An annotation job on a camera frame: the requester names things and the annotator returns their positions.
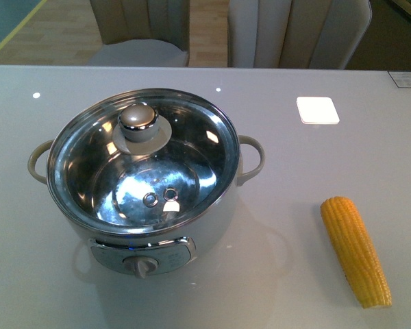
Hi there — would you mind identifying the glass pot lid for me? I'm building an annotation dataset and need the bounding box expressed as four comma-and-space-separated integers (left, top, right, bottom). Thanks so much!
47, 88, 240, 236

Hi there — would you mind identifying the yellow corn cob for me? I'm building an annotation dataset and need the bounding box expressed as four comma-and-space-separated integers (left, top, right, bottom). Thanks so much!
320, 197, 393, 308

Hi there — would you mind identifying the white electric cooking pot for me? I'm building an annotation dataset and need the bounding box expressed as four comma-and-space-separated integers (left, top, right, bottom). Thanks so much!
27, 105, 264, 278

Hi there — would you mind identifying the beige chair left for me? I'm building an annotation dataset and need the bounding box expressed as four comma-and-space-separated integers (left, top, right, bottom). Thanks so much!
87, 0, 190, 67

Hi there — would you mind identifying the beige chair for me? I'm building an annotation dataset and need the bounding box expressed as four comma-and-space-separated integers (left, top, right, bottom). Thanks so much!
87, 0, 190, 67
227, 0, 372, 69

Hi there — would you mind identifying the beige chair right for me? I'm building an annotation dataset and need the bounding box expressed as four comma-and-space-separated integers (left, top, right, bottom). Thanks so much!
227, 0, 372, 69

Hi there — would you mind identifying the table label sticker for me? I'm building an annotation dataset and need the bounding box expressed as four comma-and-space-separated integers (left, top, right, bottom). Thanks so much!
388, 71, 411, 88

